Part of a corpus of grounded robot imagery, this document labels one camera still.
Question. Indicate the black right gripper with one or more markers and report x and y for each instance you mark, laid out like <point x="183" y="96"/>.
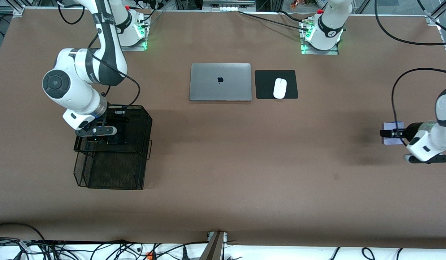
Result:
<point x="115" y="118"/>

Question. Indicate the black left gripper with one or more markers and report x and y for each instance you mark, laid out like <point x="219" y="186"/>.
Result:
<point x="411" y="131"/>

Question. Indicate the lavender flip phone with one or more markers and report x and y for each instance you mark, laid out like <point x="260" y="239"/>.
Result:
<point x="389" y="141"/>

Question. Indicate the long black smartphone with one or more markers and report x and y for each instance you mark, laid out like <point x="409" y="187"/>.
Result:
<point x="122" y="139"/>

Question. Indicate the small black flip phone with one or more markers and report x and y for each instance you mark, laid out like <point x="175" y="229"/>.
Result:
<point x="100" y="139"/>

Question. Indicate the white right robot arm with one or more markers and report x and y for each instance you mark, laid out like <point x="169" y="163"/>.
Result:
<point x="74" y="97"/>

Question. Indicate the black mesh two-tier tray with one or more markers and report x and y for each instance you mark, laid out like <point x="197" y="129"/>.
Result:
<point x="114" y="173"/>

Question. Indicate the silver closed laptop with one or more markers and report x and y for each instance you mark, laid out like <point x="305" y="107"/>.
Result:
<point x="208" y="86"/>

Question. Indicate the white computer mouse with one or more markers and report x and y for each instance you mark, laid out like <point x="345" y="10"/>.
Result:
<point x="280" y="88"/>

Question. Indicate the black mouse pad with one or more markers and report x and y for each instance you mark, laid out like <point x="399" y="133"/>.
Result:
<point x="262" y="86"/>

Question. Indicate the white power strip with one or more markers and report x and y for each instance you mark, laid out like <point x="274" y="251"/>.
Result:
<point x="228" y="8"/>

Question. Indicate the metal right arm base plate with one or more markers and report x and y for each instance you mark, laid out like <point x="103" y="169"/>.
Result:
<point x="136" y="48"/>

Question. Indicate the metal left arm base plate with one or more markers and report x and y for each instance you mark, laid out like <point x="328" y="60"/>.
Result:
<point x="318" y="52"/>

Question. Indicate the aluminium corner bracket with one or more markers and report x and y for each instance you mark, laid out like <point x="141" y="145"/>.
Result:
<point x="15" y="11"/>
<point x="433" y="18"/>

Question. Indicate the metal camera post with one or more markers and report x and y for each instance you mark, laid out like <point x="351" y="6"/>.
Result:
<point x="213" y="249"/>

